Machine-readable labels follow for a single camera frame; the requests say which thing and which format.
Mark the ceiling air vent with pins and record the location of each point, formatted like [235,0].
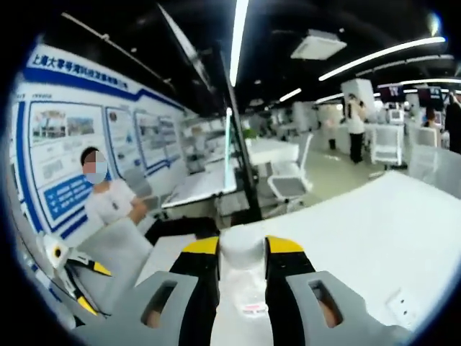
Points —
[318,45]

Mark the ceiling light strip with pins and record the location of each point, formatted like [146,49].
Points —
[238,39]
[381,54]

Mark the hanging display screen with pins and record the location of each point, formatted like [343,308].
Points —
[430,95]
[390,92]

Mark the white table socket panel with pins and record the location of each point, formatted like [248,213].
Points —
[401,308]

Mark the clear water bottle red label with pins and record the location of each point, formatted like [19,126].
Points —
[241,248]

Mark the white tabletop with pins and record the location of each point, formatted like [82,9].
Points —
[360,234]

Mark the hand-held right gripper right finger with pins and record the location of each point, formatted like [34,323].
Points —
[288,288]

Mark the white storage shelf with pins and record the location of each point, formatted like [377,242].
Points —
[201,144]

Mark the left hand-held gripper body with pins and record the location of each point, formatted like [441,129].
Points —
[55,250]

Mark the blue white wall display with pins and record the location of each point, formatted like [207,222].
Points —
[65,144]

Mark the white mesh office chair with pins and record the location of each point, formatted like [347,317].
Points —
[288,184]

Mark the black stand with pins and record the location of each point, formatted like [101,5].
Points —
[248,173]

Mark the green potted plant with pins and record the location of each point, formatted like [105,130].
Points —
[249,134]

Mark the white side desk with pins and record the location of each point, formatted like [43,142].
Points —
[201,187]

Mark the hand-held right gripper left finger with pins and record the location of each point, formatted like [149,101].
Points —
[198,288]

